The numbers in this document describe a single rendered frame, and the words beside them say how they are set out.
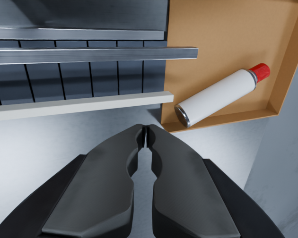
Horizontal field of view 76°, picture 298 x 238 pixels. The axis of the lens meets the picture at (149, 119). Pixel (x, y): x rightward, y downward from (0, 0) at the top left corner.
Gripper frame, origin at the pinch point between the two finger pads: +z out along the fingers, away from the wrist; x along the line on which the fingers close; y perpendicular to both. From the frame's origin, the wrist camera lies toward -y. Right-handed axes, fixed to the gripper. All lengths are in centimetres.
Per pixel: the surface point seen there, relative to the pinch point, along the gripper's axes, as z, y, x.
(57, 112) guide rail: 10.4, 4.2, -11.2
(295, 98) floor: 166, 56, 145
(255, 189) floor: 164, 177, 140
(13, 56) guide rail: 5.3, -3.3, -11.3
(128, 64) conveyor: 17.1, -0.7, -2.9
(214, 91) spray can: 23.8, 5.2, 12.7
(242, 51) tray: 30.2, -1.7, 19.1
